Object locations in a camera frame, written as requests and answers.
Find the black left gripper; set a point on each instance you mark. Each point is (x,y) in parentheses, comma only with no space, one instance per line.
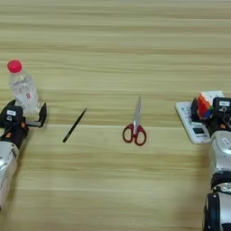
(15,135)

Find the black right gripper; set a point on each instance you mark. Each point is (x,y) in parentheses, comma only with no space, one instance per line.
(218,123)

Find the colourful puzzle cube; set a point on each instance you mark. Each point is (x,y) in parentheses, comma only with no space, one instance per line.
(206,105)

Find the clear bottle with red cap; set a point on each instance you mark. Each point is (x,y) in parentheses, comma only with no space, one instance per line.
(24,90)

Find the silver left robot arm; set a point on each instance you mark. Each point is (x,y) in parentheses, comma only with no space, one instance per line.
(7,168)

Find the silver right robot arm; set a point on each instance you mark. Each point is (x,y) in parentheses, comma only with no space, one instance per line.
(221,168)

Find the white remote control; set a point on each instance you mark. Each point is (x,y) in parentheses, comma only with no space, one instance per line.
(183,117)

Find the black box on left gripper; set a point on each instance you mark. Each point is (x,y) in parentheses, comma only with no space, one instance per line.
(11,115)

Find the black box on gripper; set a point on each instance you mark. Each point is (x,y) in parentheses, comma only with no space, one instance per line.
(11,115)
(222,106)

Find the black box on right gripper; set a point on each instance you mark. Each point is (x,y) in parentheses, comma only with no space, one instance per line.
(222,106)

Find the black pen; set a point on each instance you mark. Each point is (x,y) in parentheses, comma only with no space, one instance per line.
(73,126)

